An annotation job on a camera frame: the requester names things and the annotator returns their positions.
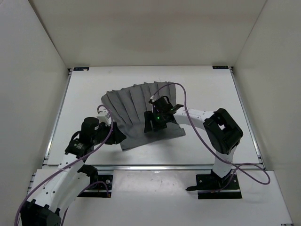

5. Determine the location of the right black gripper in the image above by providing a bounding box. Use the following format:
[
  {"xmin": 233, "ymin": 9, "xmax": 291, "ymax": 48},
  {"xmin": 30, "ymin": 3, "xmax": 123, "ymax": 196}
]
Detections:
[{"xmin": 145, "ymin": 110, "xmax": 167, "ymax": 133}]

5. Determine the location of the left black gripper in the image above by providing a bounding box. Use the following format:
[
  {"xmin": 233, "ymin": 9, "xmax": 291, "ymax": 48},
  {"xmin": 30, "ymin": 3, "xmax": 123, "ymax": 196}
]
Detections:
[{"xmin": 94, "ymin": 119, "xmax": 127, "ymax": 143}]

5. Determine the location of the grey pleated skirt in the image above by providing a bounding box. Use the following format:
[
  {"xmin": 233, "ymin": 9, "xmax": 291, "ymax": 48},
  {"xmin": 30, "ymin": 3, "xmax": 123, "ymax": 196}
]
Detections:
[{"xmin": 101, "ymin": 81, "xmax": 186, "ymax": 151}]

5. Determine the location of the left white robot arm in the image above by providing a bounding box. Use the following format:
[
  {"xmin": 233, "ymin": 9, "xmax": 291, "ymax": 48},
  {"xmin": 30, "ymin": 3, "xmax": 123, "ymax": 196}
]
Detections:
[{"xmin": 16, "ymin": 117, "xmax": 126, "ymax": 226}]

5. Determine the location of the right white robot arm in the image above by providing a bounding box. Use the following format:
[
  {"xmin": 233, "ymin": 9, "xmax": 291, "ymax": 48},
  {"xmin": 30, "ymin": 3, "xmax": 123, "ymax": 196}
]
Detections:
[{"xmin": 144, "ymin": 96, "xmax": 243, "ymax": 189}]

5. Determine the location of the left blue corner label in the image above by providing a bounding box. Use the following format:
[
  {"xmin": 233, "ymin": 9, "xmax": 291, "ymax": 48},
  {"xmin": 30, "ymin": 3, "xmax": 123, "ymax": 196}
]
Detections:
[{"xmin": 73, "ymin": 67, "xmax": 89, "ymax": 71}]

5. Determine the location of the blue corner label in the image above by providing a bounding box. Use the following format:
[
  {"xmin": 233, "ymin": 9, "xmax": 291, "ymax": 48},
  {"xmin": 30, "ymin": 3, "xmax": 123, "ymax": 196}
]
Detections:
[
  {"xmin": 73, "ymin": 67, "xmax": 89, "ymax": 71},
  {"xmin": 212, "ymin": 65, "xmax": 229, "ymax": 70}
]

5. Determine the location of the right blue corner label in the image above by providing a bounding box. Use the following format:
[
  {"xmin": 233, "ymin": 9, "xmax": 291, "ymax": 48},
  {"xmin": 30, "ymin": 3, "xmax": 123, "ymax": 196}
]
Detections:
[{"xmin": 212, "ymin": 65, "xmax": 229, "ymax": 70}]

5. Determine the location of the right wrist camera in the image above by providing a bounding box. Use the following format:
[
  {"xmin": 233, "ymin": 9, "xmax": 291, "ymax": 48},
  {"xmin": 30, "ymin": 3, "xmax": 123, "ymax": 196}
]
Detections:
[{"xmin": 149, "ymin": 95, "xmax": 159, "ymax": 105}]

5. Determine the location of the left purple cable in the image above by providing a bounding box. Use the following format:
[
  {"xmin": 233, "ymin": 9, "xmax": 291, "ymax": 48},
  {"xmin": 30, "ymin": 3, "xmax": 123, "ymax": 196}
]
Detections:
[{"xmin": 14, "ymin": 105, "xmax": 115, "ymax": 224}]

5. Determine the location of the purple cable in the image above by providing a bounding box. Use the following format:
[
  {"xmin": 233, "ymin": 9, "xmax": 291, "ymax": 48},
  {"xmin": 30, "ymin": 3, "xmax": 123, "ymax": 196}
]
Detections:
[
  {"xmin": 14, "ymin": 105, "xmax": 115, "ymax": 224},
  {"xmin": 150, "ymin": 83, "xmax": 271, "ymax": 193}
]

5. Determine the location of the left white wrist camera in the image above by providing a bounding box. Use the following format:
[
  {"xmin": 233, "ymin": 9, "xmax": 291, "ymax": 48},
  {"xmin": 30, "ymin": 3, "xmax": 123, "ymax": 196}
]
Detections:
[{"xmin": 97, "ymin": 110, "xmax": 110, "ymax": 125}]

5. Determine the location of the aluminium front rail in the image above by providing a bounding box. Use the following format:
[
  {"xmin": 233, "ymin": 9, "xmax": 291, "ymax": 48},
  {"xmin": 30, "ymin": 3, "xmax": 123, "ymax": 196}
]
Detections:
[{"xmin": 42, "ymin": 162, "xmax": 265, "ymax": 172}]

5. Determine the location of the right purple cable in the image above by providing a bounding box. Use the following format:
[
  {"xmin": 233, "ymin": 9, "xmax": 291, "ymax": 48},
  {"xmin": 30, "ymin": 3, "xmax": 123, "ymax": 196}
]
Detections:
[{"xmin": 150, "ymin": 83, "xmax": 271, "ymax": 193}]

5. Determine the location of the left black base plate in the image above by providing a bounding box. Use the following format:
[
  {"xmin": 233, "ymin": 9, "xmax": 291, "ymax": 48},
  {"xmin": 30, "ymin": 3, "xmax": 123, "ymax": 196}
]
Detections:
[{"xmin": 78, "ymin": 171, "xmax": 113, "ymax": 198}]

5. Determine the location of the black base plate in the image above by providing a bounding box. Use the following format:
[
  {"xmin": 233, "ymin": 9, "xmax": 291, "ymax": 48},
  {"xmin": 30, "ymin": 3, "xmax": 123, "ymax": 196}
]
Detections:
[
  {"xmin": 78, "ymin": 171, "xmax": 113, "ymax": 198},
  {"xmin": 186, "ymin": 171, "xmax": 242, "ymax": 200}
]

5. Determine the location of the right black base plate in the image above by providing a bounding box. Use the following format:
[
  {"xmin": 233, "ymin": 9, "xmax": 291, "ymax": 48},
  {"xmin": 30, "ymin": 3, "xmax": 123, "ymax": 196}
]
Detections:
[{"xmin": 186, "ymin": 171, "xmax": 242, "ymax": 200}]

